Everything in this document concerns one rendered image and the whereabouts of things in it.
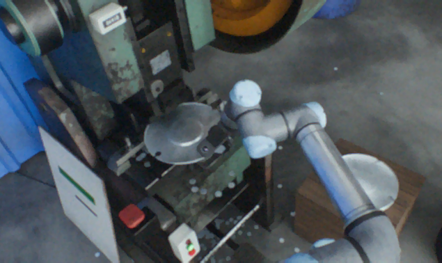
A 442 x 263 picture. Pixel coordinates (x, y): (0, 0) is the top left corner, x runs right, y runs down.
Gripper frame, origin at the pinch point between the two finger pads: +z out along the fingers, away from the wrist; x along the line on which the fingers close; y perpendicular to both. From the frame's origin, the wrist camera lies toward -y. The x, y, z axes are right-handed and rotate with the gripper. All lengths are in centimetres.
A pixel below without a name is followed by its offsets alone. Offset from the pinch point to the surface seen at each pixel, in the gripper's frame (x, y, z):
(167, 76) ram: 26.1, 2.4, -10.9
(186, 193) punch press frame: -1.8, -11.9, 15.7
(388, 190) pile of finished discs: -58, 51, 20
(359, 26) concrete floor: 9, 205, 92
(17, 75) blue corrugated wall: 116, -9, 82
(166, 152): 11.7, -9.4, 6.9
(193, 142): 7.6, -1.2, 4.8
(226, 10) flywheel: 32, 38, -12
